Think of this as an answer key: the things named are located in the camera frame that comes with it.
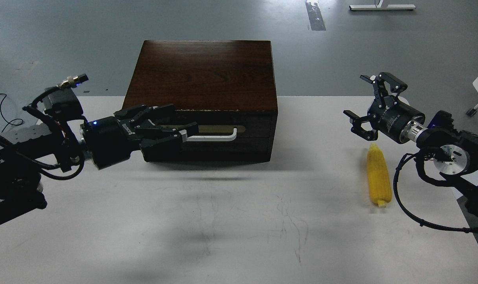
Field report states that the black floor tape strip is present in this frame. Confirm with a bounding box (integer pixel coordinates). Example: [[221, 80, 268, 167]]
[[304, 0, 326, 31]]

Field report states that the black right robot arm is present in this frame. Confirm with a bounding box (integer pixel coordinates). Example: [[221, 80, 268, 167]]
[[343, 72, 478, 234]]

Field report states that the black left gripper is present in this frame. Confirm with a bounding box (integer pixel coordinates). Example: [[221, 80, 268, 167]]
[[81, 104, 199, 170]]

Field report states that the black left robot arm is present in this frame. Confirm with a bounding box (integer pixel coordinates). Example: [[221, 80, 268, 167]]
[[0, 74, 199, 225]]

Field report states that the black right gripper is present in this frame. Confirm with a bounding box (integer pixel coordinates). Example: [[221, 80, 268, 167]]
[[343, 72, 426, 144]]

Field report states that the wooden drawer with white handle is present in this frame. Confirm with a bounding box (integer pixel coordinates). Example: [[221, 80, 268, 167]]
[[161, 113, 275, 142]]

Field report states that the white table leg base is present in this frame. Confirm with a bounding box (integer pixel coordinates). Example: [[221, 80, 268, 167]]
[[349, 0, 417, 11]]

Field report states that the dark wooden drawer cabinet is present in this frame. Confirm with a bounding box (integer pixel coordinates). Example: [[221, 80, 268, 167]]
[[123, 40, 278, 163]]

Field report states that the black cable on floor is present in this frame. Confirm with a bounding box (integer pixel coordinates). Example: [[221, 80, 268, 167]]
[[0, 92, 25, 133]]

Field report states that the yellow corn cob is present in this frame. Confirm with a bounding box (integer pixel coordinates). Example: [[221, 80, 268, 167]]
[[367, 143, 392, 208]]

